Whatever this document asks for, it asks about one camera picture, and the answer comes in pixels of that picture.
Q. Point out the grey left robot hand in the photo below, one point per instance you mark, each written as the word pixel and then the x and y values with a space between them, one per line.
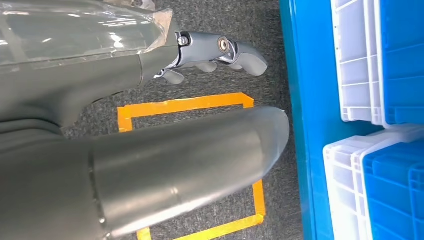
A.
pixel 66 82

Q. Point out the blue metal shelf rack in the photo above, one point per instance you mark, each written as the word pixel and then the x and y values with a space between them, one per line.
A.
pixel 304 99

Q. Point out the yellow tape floor square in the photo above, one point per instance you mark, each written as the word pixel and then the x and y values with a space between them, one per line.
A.
pixel 185 104

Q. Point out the blue plastic crate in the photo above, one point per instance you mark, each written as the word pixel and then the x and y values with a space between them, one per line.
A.
pixel 394 198
pixel 404 66

